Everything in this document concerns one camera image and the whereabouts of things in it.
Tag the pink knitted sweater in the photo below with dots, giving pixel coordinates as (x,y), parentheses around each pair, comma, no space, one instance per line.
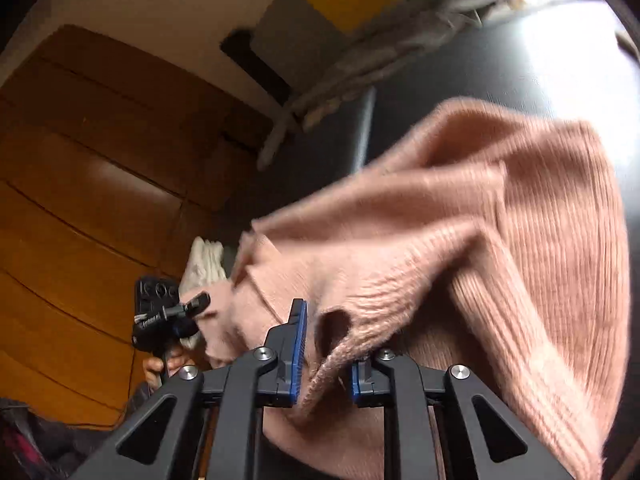
(500,260)

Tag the dark plaid cloth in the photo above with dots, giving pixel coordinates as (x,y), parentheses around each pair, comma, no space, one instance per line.
(50,445)

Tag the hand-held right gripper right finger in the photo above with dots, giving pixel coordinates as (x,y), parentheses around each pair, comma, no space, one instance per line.
(356,385)

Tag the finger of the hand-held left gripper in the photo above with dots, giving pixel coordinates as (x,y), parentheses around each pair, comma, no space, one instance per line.
(195,302)

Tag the person's left hand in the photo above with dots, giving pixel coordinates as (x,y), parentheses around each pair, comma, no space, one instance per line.
(175,362)

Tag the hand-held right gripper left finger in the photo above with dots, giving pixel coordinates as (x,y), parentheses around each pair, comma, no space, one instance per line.
(298,355)

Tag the white knitted cloth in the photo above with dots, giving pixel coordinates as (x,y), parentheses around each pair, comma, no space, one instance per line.
(202,265)

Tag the wooden wardrobe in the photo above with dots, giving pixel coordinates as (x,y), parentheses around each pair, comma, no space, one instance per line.
(75,185)

